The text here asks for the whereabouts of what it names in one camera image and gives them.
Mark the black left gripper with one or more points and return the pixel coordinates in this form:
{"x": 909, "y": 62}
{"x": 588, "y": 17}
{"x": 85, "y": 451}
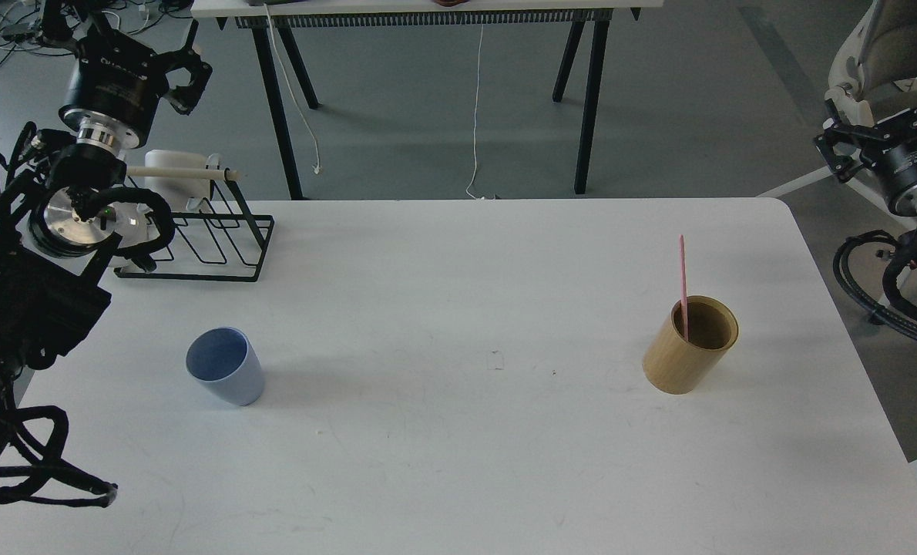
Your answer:
{"x": 118, "y": 80}

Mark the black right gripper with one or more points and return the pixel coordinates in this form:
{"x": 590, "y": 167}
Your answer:
{"x": 893, "y": 162}

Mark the blue plastic cup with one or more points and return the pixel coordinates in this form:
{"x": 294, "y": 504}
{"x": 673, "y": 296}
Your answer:
{"x": 223, "y": 361}

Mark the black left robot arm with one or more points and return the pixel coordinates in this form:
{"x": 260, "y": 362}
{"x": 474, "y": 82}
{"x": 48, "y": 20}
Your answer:
{"x": 64, "y": 215}

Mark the white cup on rack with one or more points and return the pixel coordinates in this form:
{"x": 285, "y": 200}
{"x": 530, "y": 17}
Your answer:
{"x": 183, "y": 194}

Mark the white office chair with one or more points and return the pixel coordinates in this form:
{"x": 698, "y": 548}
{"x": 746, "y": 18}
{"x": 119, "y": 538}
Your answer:
{"x": 874, "y": 74}

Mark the white bowl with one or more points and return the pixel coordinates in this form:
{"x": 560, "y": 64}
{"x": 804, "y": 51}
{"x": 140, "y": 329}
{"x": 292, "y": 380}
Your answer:
{"x": 131, "y": 224}

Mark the bamboo cylindrical holder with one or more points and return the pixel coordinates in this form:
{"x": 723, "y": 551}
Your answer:
{"x": 694, "y": 337}

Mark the wooden rack handle rod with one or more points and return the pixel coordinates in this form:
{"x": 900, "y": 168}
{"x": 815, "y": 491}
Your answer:
{"x": 183, "y": 173}

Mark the black wire dish rack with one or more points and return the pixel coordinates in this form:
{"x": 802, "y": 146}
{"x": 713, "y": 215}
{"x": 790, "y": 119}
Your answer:
{"x": 223, "y": 241}

